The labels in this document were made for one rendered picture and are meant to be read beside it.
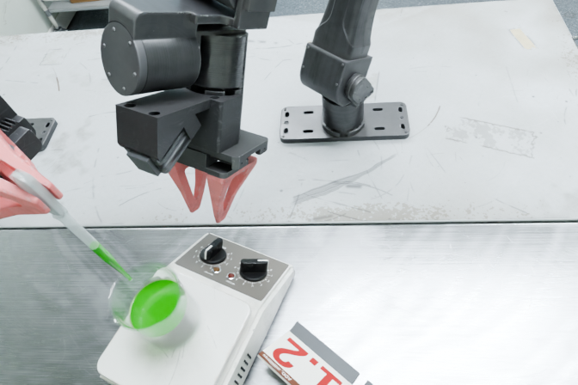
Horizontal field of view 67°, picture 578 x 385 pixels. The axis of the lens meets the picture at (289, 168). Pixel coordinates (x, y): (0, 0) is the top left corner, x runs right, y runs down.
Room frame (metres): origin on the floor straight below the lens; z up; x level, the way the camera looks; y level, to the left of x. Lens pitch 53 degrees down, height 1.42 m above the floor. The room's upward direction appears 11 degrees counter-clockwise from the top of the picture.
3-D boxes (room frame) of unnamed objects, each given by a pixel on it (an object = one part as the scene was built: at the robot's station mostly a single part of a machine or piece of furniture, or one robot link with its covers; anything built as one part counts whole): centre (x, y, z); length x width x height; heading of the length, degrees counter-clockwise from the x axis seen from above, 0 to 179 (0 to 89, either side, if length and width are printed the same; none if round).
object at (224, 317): (0.14, 0.14, 0.98); 0.12 x 0.12 x 0.01; 56
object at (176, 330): (0.16, 0.14, 1.03); 0.07 x 0.06 x 0.08; 57
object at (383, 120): (0.46, -0.10, 0.94); 0.20 x 0.07 x 0.08; 79
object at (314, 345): (0.11, 0.02, 0.92); 0.09 x 0.06 x 0.04; 41
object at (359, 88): (0.45, -0.09, 1.00); 0.09 x 0.06 x 0.06; 38
